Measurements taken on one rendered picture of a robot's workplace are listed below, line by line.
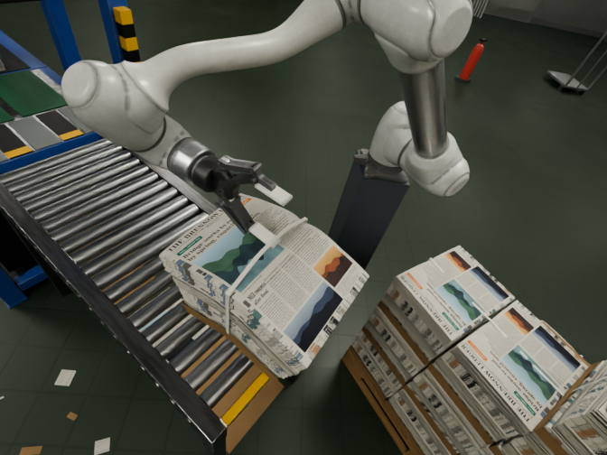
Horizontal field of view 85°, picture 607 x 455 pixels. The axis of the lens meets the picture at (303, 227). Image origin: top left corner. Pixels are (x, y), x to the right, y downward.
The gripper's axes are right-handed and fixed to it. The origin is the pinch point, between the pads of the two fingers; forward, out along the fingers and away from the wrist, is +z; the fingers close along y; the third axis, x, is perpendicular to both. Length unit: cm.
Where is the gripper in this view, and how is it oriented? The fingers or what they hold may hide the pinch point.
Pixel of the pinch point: (277, 220)
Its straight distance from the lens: 67.8
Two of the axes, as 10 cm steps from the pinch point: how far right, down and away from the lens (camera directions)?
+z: 8.1, 5.5, -2.0
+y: -2.2, 6.0, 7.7
